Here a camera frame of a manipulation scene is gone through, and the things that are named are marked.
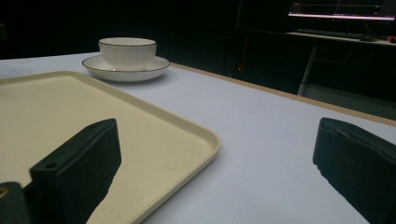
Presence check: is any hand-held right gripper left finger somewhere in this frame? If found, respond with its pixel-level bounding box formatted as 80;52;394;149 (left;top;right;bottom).
29;118;122;224

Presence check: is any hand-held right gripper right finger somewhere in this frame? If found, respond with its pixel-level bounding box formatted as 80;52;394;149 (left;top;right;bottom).
312;117;396;224

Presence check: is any white saucer with gold rim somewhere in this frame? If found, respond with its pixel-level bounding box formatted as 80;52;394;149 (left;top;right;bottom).
81;54;171;83

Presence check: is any white ribbed cup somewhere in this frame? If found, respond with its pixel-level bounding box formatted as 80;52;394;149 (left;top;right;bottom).
98;37;157;71

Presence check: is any cream plastic tray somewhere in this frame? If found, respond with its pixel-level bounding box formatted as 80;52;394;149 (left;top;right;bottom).
0;70;221;224

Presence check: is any desk with metal legs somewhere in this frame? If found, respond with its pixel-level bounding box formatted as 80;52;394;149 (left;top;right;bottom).
285;31;396;120

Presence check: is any black keyboard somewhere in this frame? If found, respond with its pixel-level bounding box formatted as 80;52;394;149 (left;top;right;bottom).
295;28;365;40

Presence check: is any computer monitor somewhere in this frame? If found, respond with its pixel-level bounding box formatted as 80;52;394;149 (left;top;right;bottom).
287;0;396;21

